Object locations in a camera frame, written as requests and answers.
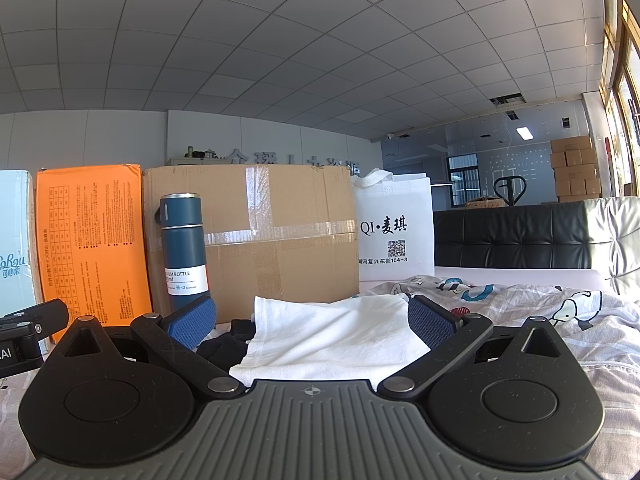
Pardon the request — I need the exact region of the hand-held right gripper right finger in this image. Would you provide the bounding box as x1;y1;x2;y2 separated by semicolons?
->
377;296;581;395

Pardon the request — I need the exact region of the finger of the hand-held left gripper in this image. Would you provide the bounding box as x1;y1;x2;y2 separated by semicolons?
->
0;299;69;345

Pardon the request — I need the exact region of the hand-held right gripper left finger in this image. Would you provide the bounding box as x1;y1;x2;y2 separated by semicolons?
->
47;295;246;395

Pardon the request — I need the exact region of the white T-shirt with black trim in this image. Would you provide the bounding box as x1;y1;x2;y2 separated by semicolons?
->
197;295;431;391

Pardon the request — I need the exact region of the dark blue vacuum bottle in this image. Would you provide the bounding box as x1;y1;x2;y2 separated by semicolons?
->
159;192;208;313

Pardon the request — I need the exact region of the orange printed box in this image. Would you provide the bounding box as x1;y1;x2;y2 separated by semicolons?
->
35;163;153;343

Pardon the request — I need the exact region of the light blue box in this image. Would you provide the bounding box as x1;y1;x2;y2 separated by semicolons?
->
0;170;40;317

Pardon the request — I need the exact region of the large brown cardboard box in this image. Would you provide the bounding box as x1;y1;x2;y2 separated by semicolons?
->
141;164;360;323

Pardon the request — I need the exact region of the black padded sofa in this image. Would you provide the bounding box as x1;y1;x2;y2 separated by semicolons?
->
433;197;640;296

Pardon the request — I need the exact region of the white tote bag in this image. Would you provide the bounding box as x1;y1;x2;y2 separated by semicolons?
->
350;169;435;283

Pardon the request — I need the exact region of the printed cartoon blanket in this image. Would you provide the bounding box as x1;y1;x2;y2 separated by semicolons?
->
0;275;640;480

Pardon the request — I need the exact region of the pallet jack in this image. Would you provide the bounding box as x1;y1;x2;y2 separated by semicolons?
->
492;176;531;207

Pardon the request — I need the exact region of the grey glass-door cabinet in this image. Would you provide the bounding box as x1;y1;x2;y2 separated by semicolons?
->
167;146;232;167

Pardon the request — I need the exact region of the stack of cardboard boxes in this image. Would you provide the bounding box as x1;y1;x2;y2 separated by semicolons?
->
550;135;603;203

